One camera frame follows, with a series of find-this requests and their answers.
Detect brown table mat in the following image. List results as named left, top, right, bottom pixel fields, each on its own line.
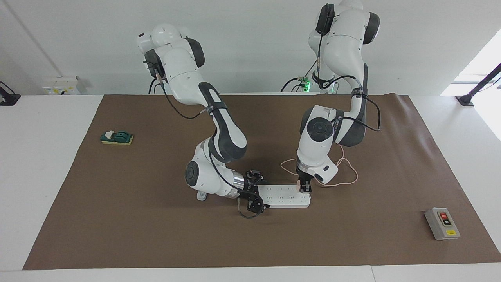
left=23, top=93, right=501, bottom=271

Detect white wall outlet box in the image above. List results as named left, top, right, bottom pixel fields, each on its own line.
left=42, top=76, right=81, bottom=95

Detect black base cable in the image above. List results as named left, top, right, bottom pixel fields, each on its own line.
left=280, top=63, right=317, bottom=93

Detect black stand with pole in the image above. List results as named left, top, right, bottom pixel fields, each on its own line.
left=456, top=63, right=501, bottom=107

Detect pink charging cable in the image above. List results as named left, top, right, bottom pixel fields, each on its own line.
left=280, top=143, right=359, bottom=186

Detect green knife switch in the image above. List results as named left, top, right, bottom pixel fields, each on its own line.
left=100, top=130, right=134, bottom=146

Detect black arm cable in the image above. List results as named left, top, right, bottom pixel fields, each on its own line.
left=313, top=16, right=381, bottom=132
left=143, top=59, right=259, bottom=219

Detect black table clamp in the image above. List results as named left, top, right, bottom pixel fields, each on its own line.
left=0, top=81, right=21, bottom=106

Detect grey on-off switch box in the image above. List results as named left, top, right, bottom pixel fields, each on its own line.
left=425, top=208, right=461, bottom=240

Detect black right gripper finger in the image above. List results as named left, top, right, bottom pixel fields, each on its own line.
left=245, top=169, right=269, bottom=185
left=247, top=199, right=271, bottom=215

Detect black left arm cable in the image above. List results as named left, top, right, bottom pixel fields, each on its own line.
left=313, top=16, right=381, bottom=132

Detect white power strip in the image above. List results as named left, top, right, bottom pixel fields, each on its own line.
left=256, top=184, right=311, bottom=208

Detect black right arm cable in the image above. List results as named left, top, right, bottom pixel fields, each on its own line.
left=143, top=59, right=259, bottom=219

